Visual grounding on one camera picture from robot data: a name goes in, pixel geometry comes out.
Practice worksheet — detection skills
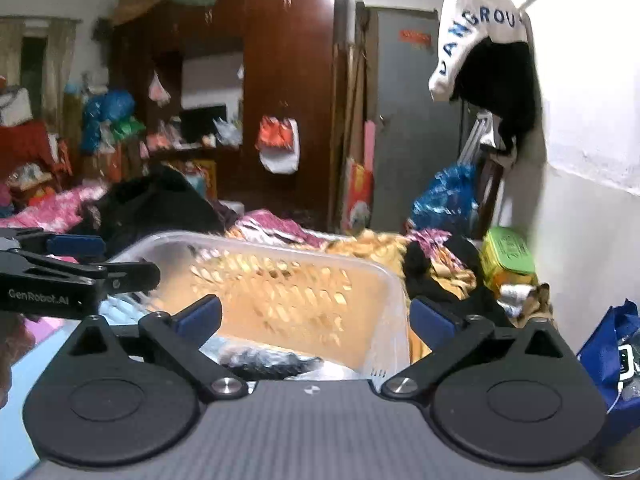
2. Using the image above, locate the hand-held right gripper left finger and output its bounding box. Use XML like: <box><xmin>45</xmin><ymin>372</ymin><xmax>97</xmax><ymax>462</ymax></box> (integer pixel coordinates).
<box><xmin>67</xmin><ymin>295</ymin><xmax>249</xmax><ymax>404</ymax></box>

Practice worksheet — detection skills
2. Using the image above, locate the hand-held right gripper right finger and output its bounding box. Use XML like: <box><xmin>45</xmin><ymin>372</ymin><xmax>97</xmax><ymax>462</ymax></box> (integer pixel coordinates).
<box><xmin>380</xmin><ymin>296</ymin><xmax>569</xmax><ymax>401</ymax></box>

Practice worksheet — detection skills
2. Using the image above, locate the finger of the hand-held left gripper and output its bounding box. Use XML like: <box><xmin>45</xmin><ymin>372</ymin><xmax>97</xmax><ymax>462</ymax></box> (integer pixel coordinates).
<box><xmin>0</xmin><ymin>250</ymin><xmax>162</xmax><ymax>295</ymax></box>
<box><xmin>0</xmin><ymin>228</ymin><xmax>107</xmax><ymax>262</ymax></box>

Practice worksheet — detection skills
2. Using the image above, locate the translucent plastic basket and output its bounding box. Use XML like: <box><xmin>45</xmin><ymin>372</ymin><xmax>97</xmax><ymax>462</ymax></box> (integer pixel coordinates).
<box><xmin>99</xmin><ymin>231</ymin><xmax>413</xmax><ymax>380</ymax></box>

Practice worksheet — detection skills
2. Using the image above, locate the pink floral blanket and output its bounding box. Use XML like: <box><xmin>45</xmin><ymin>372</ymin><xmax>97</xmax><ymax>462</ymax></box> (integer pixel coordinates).
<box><xmin>0</xmin><ymin>185</ymin><xmax>109</xmax><ymax>234</ymax></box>

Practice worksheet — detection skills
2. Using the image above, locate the black clothes pile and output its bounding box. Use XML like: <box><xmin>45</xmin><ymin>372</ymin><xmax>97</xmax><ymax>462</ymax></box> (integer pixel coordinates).
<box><xmin>69</xmin><ymin>165</ymin><xmax>227</xmax><ymax>257</ymax></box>

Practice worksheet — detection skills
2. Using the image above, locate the black cloth in basket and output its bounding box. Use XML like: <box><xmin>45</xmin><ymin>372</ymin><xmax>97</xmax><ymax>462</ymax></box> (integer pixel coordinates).
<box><xmin>219</xmin><ymin>349</ymin><xmax>327</xmax><ymax>380</ymax></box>

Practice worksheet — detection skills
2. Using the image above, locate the yellow patterned cloth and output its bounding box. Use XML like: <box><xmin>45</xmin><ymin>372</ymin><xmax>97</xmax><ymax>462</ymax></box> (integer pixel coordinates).
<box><xmin>326</xmin><ymin>229</ymin><xmax>477</xmax><ymax>293</ymax></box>

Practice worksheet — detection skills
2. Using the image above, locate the green tin box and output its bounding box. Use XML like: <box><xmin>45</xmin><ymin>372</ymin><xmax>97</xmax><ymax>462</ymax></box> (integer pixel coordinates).
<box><xmin>479</xmin><ymin>226</ymin><xmax>539</xmax><ymax>292</ymax></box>

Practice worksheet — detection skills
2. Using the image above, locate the magenta floral cloth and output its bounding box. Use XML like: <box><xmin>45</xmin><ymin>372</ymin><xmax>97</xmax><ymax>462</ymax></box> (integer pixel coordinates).
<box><xmin>226</xmin><ymin>209</ymin><xmax>327</xmax><ymax>250</ymax></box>

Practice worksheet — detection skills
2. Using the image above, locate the blue patterned plastic bag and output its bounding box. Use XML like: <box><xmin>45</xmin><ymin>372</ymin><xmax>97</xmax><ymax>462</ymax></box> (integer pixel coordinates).
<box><xmin>406</xmin><ymin>162</ymin><xmax>482</xmax><ymax>237</ymax></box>

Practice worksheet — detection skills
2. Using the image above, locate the green plastic bag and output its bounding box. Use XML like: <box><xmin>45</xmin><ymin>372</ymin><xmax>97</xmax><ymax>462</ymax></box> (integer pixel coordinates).
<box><xmin>112</xmin><ymin>117</ymin><xmax>147</xmax><ymax>142</ymax></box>

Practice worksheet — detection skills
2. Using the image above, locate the blue plastic bag bundle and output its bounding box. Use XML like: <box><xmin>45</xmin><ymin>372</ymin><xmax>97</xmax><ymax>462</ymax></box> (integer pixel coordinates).
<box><xmin>81</xmin><ymin>90</ymin><xmax>136</xmax><ymax>155</ymax></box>

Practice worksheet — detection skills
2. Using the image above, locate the red gift bag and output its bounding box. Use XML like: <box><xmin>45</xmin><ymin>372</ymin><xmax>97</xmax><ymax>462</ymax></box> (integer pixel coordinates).
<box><xmin>346</xmin><ymin>159</ymin><xmax>374</xmax><ymax>234</ymax></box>

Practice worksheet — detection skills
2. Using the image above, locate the wooden chair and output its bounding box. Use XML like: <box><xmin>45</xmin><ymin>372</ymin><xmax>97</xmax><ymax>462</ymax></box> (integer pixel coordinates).
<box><xmin>476</xmin><ymin>144</ymin><xmax>507</xmax><ymax>239</ymax></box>

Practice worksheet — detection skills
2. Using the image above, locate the white handbag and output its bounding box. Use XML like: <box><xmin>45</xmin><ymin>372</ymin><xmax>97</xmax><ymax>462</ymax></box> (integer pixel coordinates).
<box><xmin>0</xmin><ymin>87</ymin><xmax>32</xmax><ymax>127</ymax></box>

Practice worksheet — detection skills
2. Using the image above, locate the black television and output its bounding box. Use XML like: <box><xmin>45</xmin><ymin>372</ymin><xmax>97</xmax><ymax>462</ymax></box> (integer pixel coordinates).
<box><xmin>179</xmin><ymin>104</ymin><xmax>229</xmax><ymax>144</ymax></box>

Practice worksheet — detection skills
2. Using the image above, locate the pink hanging plastic bag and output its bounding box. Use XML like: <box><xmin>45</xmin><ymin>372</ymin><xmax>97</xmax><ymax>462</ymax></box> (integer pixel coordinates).
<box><xmin>148</xmin><ymin>70</ymin><xmax>171</xmax><ymax>106</ymax></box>

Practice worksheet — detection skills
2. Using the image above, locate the beige curtain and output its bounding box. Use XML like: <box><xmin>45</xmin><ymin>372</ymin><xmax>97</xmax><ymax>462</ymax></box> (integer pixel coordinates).
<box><xmin>0</xmin><ymin>16</ymin><xmax>82</xmax><ymax>127</ymax></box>

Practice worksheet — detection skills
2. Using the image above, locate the blue tote bag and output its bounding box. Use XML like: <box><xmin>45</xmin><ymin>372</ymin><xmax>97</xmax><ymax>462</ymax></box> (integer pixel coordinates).
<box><xmin>576</xmin><ymin>300</ymin><xmax>640</xmax><ymax>413</ymax></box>

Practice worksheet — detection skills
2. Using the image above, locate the red and white plastic bag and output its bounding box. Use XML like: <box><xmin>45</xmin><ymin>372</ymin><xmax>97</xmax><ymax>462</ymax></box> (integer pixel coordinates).
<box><xmin>255</xmin><ymin>115</ymin><xmax>301</xmax><ymax>175</ymax></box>

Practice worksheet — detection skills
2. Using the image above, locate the grey door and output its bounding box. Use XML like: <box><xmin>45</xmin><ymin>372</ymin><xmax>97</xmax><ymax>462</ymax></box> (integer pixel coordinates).
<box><xmin>364</xmin><ymin>6</ymin><xmax>482</xmax><ymax>235</ymax></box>

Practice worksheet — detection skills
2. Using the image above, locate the white charger device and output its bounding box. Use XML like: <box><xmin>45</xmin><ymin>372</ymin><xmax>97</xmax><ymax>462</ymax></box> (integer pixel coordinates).
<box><xmin>617</xmin><ymin>344</ymin><xmax>639</xmax><ymax>377</ymax></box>

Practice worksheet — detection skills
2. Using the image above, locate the black hanging garment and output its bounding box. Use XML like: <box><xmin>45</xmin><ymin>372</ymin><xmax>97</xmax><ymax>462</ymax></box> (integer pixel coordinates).
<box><xmin>449</xmin><ymin>40</ymin><xmax>544</xmax><ymax>157</ymax></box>

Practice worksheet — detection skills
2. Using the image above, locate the dark wooden wardrobe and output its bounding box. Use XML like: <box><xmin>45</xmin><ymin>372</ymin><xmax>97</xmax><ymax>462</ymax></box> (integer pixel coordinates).
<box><xmin>107</xmin><ymin>0</ymin><xmax>351</xmax><ymax>233</ymax></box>

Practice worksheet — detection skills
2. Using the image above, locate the red door sticker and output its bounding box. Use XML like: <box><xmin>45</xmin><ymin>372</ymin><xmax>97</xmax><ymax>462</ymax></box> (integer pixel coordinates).
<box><xmin>399</xmin><ymin>29</ymin><xmax>433</xmax><ymax>49</ymax></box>

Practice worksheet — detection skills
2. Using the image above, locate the white lettered garment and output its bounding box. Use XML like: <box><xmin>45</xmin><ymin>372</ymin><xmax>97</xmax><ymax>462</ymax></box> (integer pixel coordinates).
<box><xmin>428</xmin><ymin>0</ymin><xmax>532</xmax><ymax>102</ymax></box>

